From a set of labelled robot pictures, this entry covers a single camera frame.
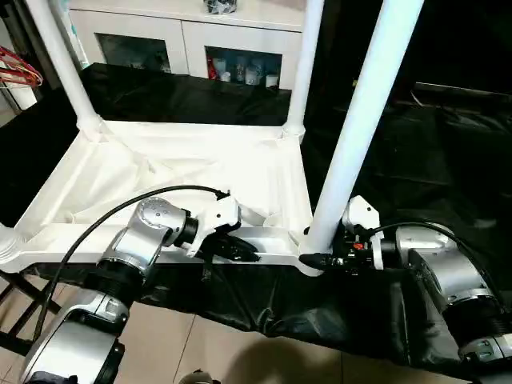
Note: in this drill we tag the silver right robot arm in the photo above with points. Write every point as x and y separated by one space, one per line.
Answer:
448 268

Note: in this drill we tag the long black bar device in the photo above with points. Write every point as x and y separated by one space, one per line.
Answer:
464 89

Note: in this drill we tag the white glass-door cabinet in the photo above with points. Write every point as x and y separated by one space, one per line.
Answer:
180 28

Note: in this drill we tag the black folding frame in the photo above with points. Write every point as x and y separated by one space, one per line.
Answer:
12 342

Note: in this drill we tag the black mat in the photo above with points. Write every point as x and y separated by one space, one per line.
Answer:
280 304

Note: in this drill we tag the white plastic table top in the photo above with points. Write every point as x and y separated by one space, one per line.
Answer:
180 152

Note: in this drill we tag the white plastic table leg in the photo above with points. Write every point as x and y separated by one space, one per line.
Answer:
64 72
360 100
8 248
304 60

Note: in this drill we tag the white storage box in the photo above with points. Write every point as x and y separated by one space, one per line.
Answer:
24 98

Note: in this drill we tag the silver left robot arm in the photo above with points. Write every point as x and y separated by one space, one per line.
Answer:
152 224

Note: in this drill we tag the red clothes hangers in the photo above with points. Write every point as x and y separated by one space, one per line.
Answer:
32 77

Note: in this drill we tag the dark grey bundle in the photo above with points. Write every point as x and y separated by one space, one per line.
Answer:
220 6

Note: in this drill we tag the grey curtain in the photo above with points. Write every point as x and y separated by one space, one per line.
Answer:
36 52

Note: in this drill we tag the white blue patterned roll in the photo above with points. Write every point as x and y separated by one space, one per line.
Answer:
82 56

